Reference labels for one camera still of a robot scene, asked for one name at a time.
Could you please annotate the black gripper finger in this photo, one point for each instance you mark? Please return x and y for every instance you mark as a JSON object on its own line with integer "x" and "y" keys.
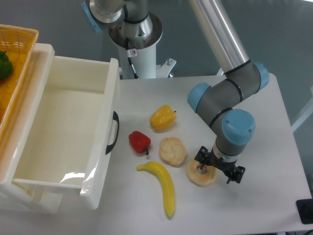
{"x": 235, "y": 174}
{"x": 203, "y": 157}

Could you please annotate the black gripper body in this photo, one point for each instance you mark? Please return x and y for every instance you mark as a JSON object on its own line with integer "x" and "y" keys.
{"x": 220, "y": 164}

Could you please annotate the ring donut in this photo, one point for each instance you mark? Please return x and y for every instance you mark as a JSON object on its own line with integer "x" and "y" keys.
{"x": 200, "y": 179}

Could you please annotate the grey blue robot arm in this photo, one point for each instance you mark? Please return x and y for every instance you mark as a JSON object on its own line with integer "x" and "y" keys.
{"x": 216, "y": 105}

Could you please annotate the round twisted bread bun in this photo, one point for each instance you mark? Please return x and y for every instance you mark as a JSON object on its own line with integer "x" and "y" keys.
{"x": 172, "y": 151}

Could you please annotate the yellow banana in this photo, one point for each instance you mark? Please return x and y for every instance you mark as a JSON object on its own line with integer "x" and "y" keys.
{"x": 166, "y": 182}

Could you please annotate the yellow bell pepper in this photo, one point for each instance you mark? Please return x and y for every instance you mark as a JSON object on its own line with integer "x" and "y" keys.
{"x": 162, "y": 118}

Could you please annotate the red bell pepper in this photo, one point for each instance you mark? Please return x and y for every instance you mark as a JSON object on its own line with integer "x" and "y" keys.
{"x": 139, "y": 142}

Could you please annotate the black device at table edge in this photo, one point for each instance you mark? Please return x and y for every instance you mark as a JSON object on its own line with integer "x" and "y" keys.
{"x": 305, "y": 210}

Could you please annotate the white plastic drawer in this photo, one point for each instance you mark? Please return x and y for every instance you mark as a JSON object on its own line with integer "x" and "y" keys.
{"x": 65, "y": 148}

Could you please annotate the orange woven basket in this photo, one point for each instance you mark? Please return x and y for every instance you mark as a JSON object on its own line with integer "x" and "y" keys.
{"x": 17, "y": 43}

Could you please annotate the green bell pepper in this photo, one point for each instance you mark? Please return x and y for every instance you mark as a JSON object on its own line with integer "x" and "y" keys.
{"x": 6, "y": 66}

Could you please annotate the white frame bar at right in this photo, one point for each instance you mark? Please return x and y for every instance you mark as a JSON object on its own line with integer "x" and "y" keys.
{"x": 303, "y": 114}

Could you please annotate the black drawer handle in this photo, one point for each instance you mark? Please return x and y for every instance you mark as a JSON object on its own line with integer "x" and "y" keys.
{"x": 114, "y": 134}

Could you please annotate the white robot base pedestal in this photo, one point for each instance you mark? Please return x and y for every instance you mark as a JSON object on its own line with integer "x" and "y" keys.
{"x": 141, "y": 56}

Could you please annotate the white drawer cabinet frame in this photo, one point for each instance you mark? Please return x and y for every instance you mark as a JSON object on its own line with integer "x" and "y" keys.
{"x": 12, "y": 196}

